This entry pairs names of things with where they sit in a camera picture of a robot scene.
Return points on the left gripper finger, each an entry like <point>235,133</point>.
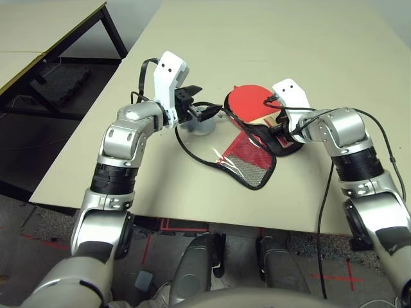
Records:
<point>208,112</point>
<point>192,90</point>

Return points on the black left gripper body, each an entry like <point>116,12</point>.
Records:
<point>183,106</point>

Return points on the grey right robot leg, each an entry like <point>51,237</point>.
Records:
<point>282,266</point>

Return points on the grey robot leg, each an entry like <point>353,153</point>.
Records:
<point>282,266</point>
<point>192,263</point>

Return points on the grey robot torso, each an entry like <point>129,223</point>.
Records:
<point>257,298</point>

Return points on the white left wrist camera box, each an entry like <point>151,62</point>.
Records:
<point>167,77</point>

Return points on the red black paddle case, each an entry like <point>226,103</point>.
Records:
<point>253,160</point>

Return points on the grey white sneaker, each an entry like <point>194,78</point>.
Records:
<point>159,296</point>

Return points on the black foam mat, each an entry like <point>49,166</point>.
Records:
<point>64,85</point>

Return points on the grey left robot leg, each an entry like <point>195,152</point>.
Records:
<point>192,263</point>

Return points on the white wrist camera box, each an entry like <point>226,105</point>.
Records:
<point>167,77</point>
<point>292,93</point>

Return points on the red ping-pong paddle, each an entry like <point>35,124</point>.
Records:
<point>247,102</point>

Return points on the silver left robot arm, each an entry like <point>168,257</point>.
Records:
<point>125,141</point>

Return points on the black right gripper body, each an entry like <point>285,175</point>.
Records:
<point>283,126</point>

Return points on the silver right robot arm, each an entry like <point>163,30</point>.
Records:
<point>346,128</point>

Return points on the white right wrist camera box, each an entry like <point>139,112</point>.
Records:
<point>292,93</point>

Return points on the grey floor pedal box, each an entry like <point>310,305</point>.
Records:
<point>144,279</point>

